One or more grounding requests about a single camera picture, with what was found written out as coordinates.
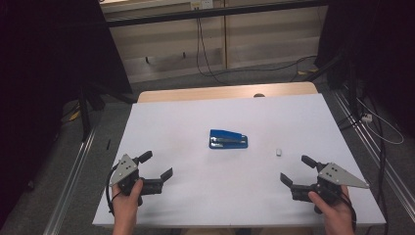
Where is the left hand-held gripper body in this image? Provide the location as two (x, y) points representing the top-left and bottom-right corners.
(109, 154), (164, 208)

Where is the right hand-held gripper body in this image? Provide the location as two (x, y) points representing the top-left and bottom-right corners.
(290, 162), (370, 214)

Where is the blue stapler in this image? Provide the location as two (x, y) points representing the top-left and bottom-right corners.
(208, 128), (249, 150)

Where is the person's right hand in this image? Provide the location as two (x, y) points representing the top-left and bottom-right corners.
(307, 185), (356, 230)

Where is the person's left hand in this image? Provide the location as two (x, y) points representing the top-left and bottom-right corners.
(111, 178), (145, 228)

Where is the white table board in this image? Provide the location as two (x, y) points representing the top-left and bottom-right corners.
(92, 93), (387, 228)

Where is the black metal stand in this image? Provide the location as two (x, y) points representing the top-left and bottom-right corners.
(306, 53), (360, 112)
(77, 82), (136, 143)

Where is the light wooden table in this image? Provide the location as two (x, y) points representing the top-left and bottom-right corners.
(136, 81), (319, 104)

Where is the black curtain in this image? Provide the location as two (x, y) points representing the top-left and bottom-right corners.
(314, 0), (415, 138)
(0, 0), (133, 219)

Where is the black horizontal bar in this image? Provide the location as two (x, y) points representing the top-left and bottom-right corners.
(104, 0), (329, 28)

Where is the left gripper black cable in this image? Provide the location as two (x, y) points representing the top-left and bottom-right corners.
(105, 164), (123, 216)

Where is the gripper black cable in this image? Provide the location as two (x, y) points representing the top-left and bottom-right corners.
(339, 187), (358, 231)
(105, 164), (123, 216)

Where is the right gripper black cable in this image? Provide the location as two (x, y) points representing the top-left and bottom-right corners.
(339, 187), (358, 231)

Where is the aluminium floor rail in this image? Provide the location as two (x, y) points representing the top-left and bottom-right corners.
(331, 89), (415, 214)
(42, 126), (97, 235)

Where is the black cable bundle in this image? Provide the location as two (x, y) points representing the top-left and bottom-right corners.
(336, 87), (390, 235)

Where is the white cable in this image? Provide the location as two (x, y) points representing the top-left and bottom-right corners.
(355, 97), (405, 146)

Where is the black floor cable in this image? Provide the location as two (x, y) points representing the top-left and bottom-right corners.
(224, 55), (318, 82)

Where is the black hanging cable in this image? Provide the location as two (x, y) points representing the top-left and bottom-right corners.
(195, 18), (229, 86)

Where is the white wall socket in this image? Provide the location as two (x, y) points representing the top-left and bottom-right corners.
(190, 0), (214, 11)

